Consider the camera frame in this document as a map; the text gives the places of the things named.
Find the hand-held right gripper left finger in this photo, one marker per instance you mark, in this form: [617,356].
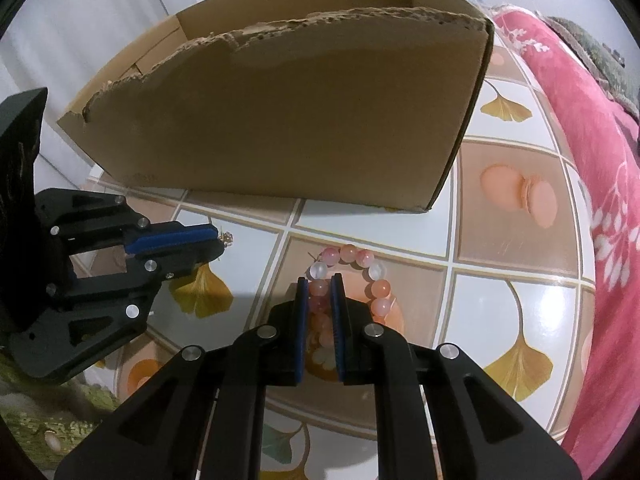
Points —
[301,332]

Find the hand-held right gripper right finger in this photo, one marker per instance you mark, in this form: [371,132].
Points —
[337,332]

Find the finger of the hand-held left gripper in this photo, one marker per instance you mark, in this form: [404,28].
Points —
[175,237]
[190,260]

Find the brown cardboard box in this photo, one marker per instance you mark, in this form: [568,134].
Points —
[300,110]

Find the green fluffy rug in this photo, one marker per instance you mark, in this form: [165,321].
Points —
[45,420]

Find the white curtain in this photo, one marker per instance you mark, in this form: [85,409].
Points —
[100,10]

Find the pink floral blanket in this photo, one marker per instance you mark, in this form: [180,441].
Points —
[600,160]

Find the grey-green cloth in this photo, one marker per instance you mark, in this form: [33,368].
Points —
[600,55]

